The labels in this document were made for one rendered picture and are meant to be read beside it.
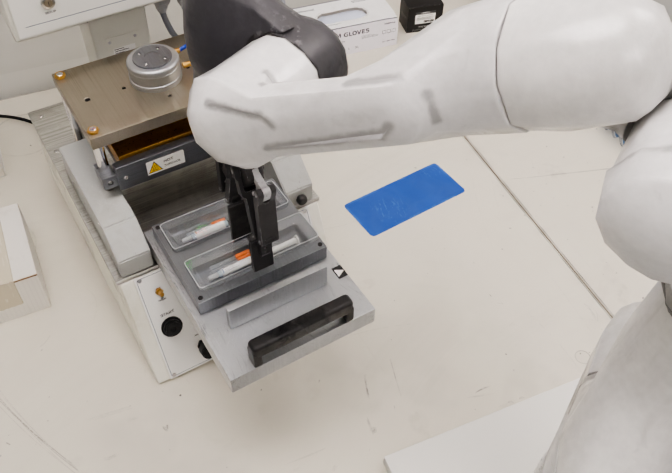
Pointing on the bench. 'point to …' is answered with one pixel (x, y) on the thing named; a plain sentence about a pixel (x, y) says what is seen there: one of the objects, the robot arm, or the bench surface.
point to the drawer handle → (340, 307)
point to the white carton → (357, 21)
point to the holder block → (206, 301)
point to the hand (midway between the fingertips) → (250, 236)
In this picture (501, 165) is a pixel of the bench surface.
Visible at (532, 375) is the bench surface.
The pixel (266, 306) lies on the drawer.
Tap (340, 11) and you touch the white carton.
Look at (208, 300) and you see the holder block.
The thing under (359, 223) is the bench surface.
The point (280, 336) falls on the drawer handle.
